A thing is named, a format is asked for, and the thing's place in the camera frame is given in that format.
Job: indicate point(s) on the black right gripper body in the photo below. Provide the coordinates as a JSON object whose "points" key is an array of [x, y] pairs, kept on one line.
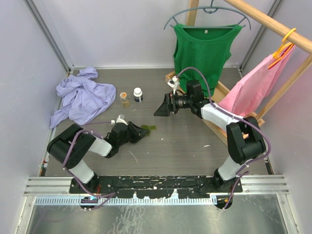
{"points": [[177, 109]]}

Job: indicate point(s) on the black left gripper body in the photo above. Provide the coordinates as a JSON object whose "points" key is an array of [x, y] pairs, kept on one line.
{"points": [[124, 140]]}

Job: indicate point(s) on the green pill organizer box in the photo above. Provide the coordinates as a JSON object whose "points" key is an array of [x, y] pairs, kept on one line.
{"points": [[148, 127]]}

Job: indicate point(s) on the clear pill bottle orange cap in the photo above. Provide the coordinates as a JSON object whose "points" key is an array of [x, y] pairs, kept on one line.
{"points": [[124, 99]]}

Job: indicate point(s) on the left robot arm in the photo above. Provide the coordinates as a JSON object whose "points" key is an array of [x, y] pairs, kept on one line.
{"points": [[70, 147]]}

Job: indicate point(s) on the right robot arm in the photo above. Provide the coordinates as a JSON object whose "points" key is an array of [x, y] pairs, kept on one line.
{"points": [[244, 141]]}

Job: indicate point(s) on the white capped dark pill bottle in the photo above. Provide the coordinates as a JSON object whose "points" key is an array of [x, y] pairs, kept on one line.
{"points": [[138, 95]]}

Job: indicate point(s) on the lavender crumpled shirt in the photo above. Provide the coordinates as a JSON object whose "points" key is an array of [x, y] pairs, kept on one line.
{"points": [[82, 98]]}

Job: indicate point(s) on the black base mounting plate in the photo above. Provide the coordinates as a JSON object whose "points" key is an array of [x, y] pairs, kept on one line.
{"points": [[186, 186]]}

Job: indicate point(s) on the green tank top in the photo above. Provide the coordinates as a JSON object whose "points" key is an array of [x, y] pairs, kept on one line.
{"points": [[206, 49]]}

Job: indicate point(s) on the pink shirt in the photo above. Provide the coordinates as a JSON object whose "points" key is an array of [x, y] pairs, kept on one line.
{"points": [[249, 92]]}

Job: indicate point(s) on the grey clothes hanger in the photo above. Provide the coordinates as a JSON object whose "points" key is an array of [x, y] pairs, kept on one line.
{"points": [[211, 16]]}

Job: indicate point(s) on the yellow clothes hanger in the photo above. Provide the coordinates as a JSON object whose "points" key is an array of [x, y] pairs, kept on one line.
{"points": [[284, 48]]}

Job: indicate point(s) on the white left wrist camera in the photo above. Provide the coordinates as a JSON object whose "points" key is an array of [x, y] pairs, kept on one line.
{"points": [[120, 119]]}

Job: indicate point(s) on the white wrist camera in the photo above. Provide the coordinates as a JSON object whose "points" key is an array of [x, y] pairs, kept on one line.
{"points": [[120, 119], [174, 84]]}

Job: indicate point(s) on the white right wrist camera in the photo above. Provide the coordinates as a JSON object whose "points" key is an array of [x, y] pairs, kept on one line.
{"points": [[174, 84]]}

